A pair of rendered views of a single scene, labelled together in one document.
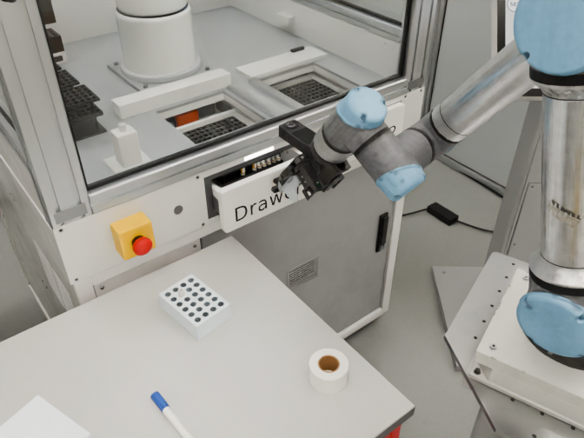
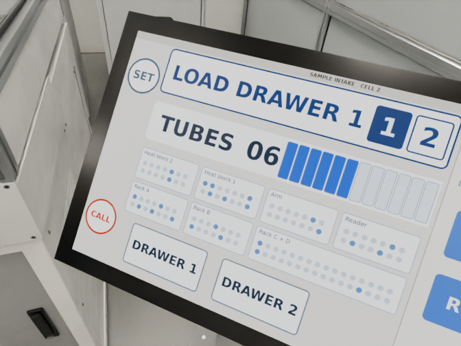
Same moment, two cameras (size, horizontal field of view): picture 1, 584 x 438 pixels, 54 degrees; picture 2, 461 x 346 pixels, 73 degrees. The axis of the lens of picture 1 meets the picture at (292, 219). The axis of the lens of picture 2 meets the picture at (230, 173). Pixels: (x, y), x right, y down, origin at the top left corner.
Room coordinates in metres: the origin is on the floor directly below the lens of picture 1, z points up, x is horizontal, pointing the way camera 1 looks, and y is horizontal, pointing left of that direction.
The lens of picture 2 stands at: (1.22, -0.78, 1.30)
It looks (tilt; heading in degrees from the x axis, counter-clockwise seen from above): 40 degrees down; 16
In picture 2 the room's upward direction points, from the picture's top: 6 degrees clockwise
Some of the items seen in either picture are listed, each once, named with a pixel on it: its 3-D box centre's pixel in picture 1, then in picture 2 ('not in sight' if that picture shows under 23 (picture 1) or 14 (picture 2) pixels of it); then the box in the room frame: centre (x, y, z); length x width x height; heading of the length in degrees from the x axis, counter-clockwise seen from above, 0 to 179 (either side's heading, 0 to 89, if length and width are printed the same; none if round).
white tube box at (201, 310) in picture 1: (195, 305); not in sight; (0.80, 0.19, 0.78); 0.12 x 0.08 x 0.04; 46
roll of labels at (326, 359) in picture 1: (328, 370); not in sight; (0.64, -0.06, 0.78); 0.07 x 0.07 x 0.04
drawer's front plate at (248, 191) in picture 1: (275, 189); not in sight; (1.07, 0.04, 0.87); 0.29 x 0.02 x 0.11; 128
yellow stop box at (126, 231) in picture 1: (134, 236); not in sight; (0.90, 0.32, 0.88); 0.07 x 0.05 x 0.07; 128
